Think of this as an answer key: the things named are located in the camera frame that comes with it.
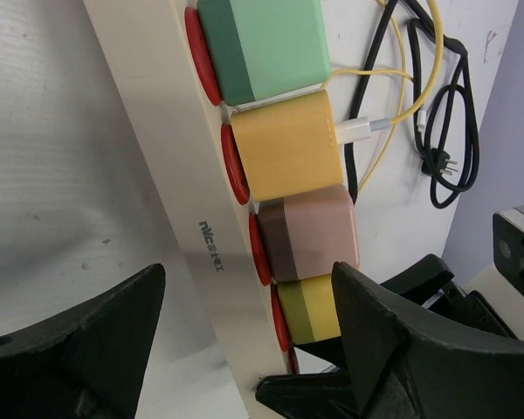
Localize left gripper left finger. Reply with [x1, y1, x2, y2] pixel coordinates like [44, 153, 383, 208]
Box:
[0, 264, 165, 418]

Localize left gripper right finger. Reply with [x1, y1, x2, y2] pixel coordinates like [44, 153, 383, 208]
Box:
[255, 263, 524, 418]

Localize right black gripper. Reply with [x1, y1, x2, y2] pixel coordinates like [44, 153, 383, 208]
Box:
[381, 254, 515, 339]

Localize yellow olive charger plug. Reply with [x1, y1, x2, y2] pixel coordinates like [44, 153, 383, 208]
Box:
[277, 274, 341, 345]

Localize pink brown charger plug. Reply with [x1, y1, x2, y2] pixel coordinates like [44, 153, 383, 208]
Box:
[258, 184, 360, 282]

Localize orange charger plug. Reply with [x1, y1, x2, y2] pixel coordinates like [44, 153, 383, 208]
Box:
[231, 90, 343, 203]

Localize green charger plug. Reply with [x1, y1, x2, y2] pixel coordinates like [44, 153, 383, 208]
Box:
[196, 0, 331, 106]

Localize cream power strip red sockets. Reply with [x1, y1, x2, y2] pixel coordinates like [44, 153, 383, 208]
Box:
[81, 0, 307, 419]

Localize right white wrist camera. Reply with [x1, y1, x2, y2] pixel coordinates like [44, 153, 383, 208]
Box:
[465, 205, 524, 340]

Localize yellow usb cable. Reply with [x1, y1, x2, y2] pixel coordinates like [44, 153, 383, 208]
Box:
[327, 0, 445, 194]

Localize black power cord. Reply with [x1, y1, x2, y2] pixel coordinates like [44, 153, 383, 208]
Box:
[347, 0, 481, 210]

